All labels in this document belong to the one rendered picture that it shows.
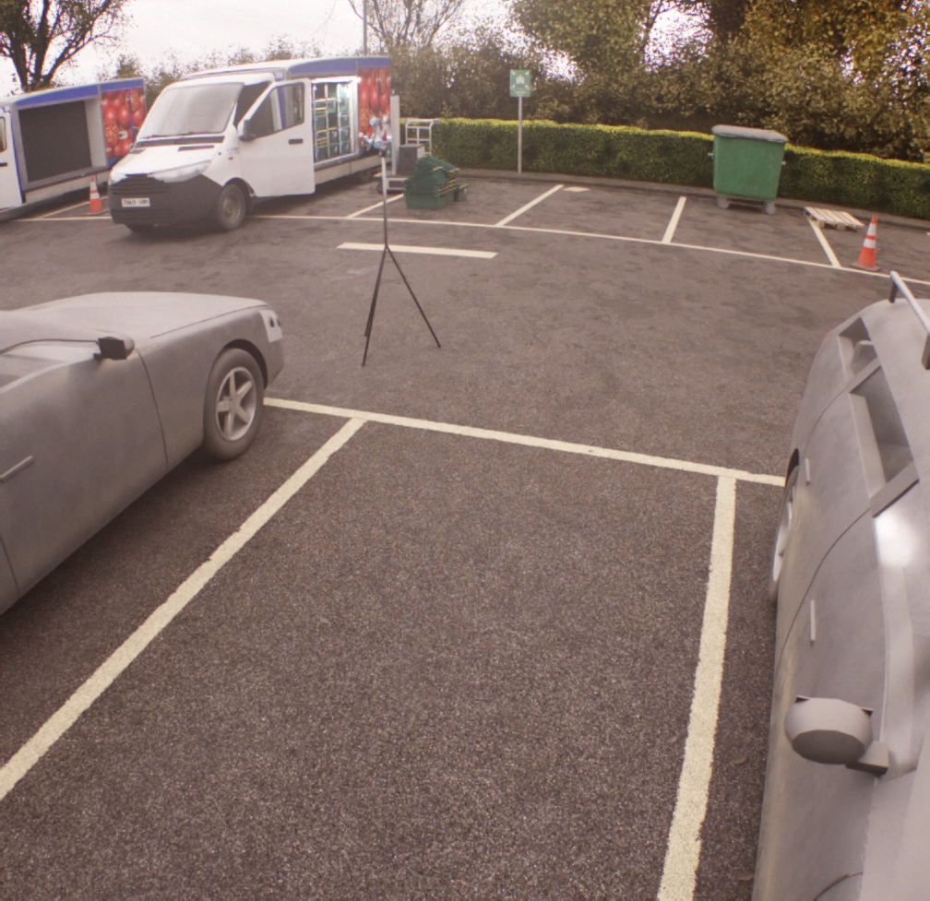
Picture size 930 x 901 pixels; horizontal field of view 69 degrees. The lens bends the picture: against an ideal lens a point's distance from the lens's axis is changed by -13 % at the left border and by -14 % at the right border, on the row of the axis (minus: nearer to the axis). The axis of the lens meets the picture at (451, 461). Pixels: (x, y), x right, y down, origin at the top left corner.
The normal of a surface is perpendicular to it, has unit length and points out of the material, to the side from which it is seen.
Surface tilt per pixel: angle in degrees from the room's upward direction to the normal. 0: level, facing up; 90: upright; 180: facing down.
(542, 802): 0
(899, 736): 50
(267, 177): 90
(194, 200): 90
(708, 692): 0
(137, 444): 88
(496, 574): 0
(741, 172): 94
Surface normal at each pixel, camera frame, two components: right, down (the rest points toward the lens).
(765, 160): -0.28, 0.52
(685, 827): 0.00, -0.88
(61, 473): 0.94, 0.05
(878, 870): -0.63, -0.69
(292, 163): 0.07, 0.54
